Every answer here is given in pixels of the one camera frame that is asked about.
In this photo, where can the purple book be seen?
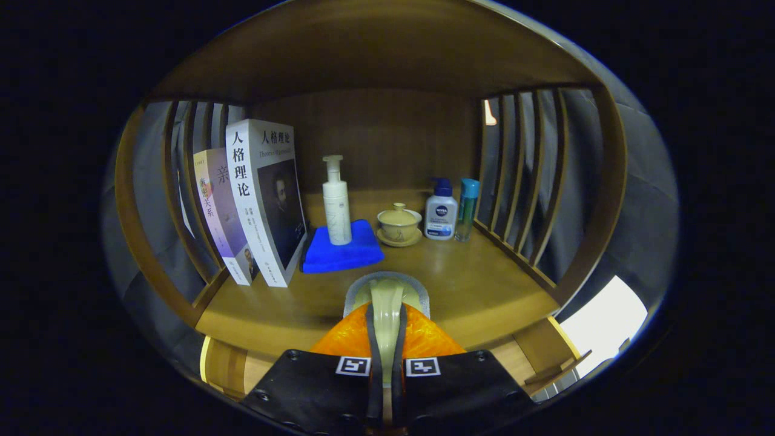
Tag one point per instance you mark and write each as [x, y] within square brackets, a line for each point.
[221, 212]

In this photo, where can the beige scrub brush grey pad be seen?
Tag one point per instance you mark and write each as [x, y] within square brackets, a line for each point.
[387, 297]

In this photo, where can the white lotion bottle blue cap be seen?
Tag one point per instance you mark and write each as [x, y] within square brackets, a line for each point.
[440, 218]

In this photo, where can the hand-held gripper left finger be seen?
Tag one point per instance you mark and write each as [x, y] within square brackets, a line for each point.
[303, 387]

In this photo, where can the wooden drawer with black knob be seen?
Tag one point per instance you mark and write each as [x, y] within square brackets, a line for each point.
[227, 366]

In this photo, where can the wooden countertop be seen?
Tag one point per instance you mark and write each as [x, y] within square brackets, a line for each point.
[472, 284]

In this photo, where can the beige lidded teacup with saucer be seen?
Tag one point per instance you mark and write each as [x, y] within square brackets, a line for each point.
[398, 225]

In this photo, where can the teal bottle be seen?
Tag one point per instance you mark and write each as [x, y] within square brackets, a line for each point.
[466, 209]

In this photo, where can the folded blue cloth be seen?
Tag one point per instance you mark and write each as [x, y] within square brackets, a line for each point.
[339, 255]

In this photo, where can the thick white book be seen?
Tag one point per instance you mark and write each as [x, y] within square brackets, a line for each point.
[254, 194]

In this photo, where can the wooden cabinet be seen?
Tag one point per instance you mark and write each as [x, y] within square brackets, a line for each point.
[375, 48]

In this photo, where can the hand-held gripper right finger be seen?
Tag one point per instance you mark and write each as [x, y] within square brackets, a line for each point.
[460, 387]

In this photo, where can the white table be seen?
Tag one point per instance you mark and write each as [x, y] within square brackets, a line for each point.
[605, 321]

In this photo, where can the white pump bottle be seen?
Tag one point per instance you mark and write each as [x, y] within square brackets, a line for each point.
[336, 212]

